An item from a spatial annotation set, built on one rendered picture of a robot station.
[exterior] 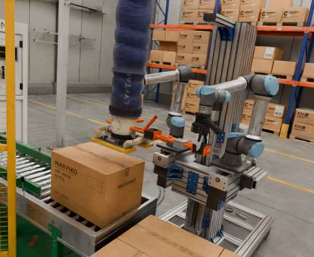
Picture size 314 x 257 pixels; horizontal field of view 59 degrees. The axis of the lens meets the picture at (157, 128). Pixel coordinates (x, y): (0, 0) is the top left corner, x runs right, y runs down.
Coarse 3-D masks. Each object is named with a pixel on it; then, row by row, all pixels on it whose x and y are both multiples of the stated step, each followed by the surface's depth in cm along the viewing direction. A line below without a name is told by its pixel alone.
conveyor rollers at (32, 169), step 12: (0, 156) 292; (24, 156) 304; (24, 168) 269; (36, 168) 278; (48, 168) 279; (36, 180) 249; (48, 180) 251; (48, 192) 230; (48, 204) 211; (60, 204) 218; (96, 228) 191
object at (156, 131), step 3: (144, 129) 177; (147, 129) 179; (150, 129) 182; (153, 129) 183; (156, 129) 182; (144, 132) 176; (147, 132) 175; (150, 132) 173; (153, 132) 173; (156, 132) 174; (159, 132) 177; (144, 135) 176; (147, 135) 176; (150, 135) 175; (153, 135) 173; (147, 138) 175; (150, 138) 174; (153, 138) 173; (156, 138) 176
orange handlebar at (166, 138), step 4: (108, 120) 197; (140, 120) 211; (132, 128) 184; (136, 128) 183; (140, 128) 186; (140, 132) 181; (156, 136) 173; (160, 136) 172; (164, 136) 170; (168, 136) 171; (172, 136) 173; (164, 140) 171; (168, 140) 168; (172, 140) 167; (184, 144) 162; (188, 144) 161; (208, 152) 155
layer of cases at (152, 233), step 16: (144, 224) 200; (160, 224) 203; (128, 240) 181; (144, 240) 183; (160, 240) 185; (176, 240) 187; (192, 240) 189; (96, 256) 163; (112, 256) 165; (128, 256) 166; (144, 256) 168; (160, 256) 169; (176, 256) 171; (192, 256) 172; (208, 256) 174; (224, 256) 176; (240, 256) 178
